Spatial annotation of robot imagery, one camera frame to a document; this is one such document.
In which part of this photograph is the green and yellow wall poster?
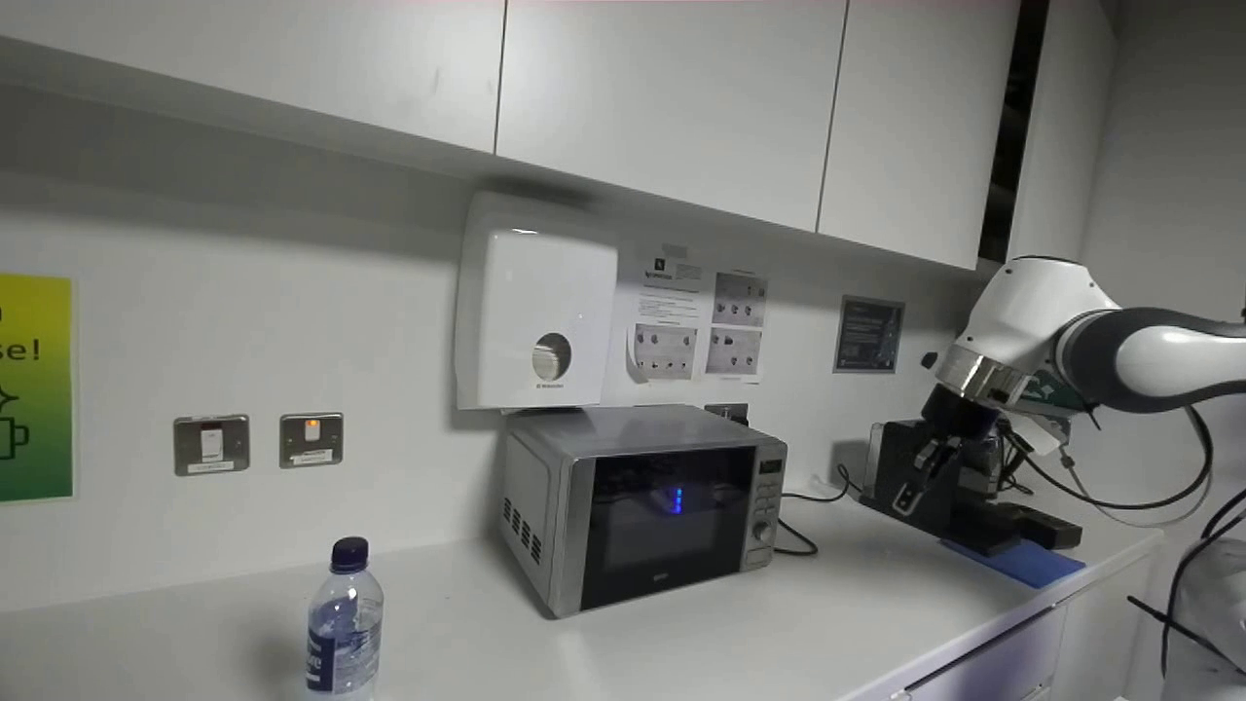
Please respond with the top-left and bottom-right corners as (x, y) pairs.
(0, 267), (79, 507)

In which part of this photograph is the white notice with logo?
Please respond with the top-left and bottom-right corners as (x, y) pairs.
(616, 241), (715, 389)

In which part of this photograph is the clear plastic water bottle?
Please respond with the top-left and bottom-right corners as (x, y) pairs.
(302, 533), (384, 701)

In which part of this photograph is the wide white wall cabinet door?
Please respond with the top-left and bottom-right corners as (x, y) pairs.
(0, 0), (505, 154)

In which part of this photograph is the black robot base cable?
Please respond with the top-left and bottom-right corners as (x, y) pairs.
(1126, 481), (1246, 677)

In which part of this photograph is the silver double wall socket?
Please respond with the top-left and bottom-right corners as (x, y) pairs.
(829, 438), (880, 497)

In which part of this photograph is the white base cabinet front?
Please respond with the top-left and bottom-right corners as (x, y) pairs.
(892, 550), (1171, 701)

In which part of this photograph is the silver microwave with black door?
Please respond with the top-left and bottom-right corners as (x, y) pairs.
(490, 401), (790, 623)

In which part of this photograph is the black microwave power cable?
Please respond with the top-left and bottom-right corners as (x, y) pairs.
(770, 479), (857, 560)

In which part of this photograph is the dark framed wall sign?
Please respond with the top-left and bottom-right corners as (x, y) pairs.
(833, 292), (906, 376)

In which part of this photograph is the medium white wall cabinet door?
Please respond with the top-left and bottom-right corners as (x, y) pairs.
(496, 0), (850, 235)

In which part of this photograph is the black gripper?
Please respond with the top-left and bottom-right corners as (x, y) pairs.
(898, 380), (1004, 519)

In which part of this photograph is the narrow white wall cabinet door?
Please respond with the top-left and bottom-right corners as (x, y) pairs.
(814, 0), (1025, 271)

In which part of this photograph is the black coffee machine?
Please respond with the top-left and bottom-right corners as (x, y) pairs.
(866, 415), (1088, 555)

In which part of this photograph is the blue mat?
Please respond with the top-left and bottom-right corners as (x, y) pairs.
(946, 531), (1091, 593)

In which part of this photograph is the white paper towel dispenser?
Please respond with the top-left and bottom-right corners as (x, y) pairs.
(446, 192), (624, 415)

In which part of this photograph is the silver switch plate orange light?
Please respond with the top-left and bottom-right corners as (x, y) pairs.
(276, 410), (346, 470)

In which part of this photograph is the black hanging robot cable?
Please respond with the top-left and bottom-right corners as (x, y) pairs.
(1015, 401), (1220, 519)

